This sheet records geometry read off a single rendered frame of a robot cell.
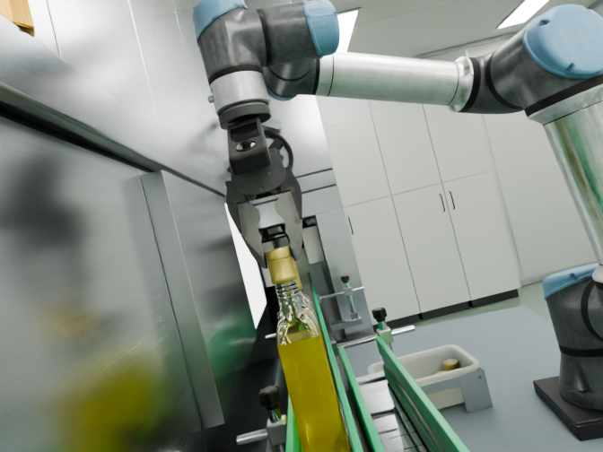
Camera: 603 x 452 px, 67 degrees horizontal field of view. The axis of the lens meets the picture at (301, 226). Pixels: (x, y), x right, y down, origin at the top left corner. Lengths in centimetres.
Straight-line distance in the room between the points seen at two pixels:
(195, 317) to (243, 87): 30
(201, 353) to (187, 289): 9
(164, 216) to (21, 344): 32
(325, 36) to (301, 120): 114
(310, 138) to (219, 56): 117
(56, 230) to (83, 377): 11
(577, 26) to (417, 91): 24
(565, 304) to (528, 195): 467
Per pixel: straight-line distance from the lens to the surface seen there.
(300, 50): 66
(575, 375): 97
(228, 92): 62
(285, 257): 59
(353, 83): 79
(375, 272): 457
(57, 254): 39
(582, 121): 79
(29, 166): 39
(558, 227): 572
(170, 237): 61
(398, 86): 81
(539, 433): 97
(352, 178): 455
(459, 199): 478
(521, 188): 554
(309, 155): 176
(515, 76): 80
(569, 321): 93
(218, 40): 64
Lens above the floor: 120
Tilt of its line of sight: level
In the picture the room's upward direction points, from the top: 14 degrees counter-clockwise
